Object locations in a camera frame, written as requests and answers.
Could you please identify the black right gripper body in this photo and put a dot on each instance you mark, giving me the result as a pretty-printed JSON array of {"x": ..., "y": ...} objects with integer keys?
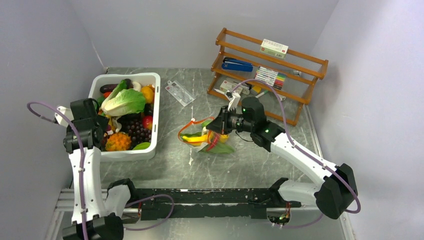
[{"x": 234, "y": 121}]

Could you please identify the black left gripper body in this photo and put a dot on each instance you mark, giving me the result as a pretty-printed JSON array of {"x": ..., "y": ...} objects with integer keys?
[{"x": 102, "y": 122}]

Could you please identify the red chili pepper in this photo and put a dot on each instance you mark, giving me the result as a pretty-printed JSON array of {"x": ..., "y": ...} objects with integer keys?
[{"x": 213, "y": 142}]

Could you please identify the yellow lemon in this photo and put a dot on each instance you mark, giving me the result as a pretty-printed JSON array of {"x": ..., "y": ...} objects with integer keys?
[{"x": 223, "y": 138}]

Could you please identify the yellow banana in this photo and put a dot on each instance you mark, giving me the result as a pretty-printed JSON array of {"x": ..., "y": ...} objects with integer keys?
[{"x": 195, "y": 139}]

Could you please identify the green romaine lettuce leaf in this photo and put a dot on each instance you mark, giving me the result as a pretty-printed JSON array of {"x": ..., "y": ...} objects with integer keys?
[{"x": 221, "y": 148}]

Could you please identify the clear zip top bag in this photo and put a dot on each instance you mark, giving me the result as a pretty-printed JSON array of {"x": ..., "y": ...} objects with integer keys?
[{"x": 195, "y": 126}]

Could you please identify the white mushroom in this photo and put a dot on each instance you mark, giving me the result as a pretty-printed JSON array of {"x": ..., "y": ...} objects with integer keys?
[{"x": 136, "y": 86}]

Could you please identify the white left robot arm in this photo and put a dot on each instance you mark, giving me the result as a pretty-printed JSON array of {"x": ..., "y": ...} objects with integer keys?
[{"x": 94, "y": 217}]

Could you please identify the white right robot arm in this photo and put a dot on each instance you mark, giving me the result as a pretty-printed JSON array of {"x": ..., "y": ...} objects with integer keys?
[{"x": 333, "y": 187}]

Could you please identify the green capped marker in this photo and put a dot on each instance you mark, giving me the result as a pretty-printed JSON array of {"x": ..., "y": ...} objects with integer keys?
[{"x": 261, "y": 94}]

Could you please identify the yellow sticky note block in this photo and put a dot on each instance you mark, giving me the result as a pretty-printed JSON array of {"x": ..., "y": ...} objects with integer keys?
[{"x": 256, "y": 90}]

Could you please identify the white correction tape dispenser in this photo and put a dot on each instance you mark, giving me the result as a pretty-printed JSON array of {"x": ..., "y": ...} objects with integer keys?
[{"x": 245, "y": 88}]

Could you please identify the orange tangerine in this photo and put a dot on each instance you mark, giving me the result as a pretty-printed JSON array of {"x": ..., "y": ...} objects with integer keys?
[{"x": 118, "y": 142}]

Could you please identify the white marker pen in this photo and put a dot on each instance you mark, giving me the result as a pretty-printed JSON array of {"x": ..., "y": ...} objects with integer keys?
[{"x": 219, "y": 91}]

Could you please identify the white green box lower shelf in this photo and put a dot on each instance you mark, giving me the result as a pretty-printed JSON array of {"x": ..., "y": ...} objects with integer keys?
[{"x": 229, "y": 85}]

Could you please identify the white green box shelf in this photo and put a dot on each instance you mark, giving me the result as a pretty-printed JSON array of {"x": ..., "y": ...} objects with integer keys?
[
  {"x": 273, "y": 48},
  {"x": 229, "y": 85}
]

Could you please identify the green white cabbage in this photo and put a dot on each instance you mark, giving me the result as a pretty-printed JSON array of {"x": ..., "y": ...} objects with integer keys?
[{"x": 123, "y": 100}]

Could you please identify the dark grapes bunch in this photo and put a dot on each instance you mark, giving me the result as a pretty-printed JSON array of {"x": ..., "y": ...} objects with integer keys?
[{"x": 133, "y": 127}]

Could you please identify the dark eggplant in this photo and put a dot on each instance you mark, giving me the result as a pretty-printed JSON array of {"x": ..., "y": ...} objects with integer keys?
[{"x": 111, "y": 86}]

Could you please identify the coloured marker set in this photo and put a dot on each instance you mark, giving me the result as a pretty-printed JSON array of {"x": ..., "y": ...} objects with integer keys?
[{"x": 274, "y": 78}]

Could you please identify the wooden desk shelf rack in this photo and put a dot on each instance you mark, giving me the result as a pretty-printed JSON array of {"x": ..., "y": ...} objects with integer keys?
[{"x": 292, "y": 74}]

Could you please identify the white plastic bin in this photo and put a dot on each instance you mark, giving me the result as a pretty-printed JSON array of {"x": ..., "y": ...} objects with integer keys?
[{"x": 144, "y": 79}]

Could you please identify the packaged protractor ruler set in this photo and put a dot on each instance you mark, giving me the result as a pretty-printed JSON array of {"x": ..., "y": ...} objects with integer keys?
[{"x": 183, "y": 96}]

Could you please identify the red apple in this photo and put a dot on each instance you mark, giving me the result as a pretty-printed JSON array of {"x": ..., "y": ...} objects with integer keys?
[{"x": 147, "y": 122}]

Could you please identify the blue stapler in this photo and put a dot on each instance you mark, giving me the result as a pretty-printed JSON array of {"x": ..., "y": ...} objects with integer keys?
[{"x": 233, "y": 64}]

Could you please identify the orange bell pepper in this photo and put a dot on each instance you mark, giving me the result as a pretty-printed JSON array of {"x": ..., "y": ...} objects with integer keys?
[{"x": 148, "y": 94}]

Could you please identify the white green box top shelf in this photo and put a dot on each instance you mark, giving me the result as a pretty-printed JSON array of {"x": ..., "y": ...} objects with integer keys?
[{"x": 273, "y": 48}]

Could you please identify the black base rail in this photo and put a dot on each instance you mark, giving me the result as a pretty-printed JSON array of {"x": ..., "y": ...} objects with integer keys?
[{"x": 161, "y": 203}]

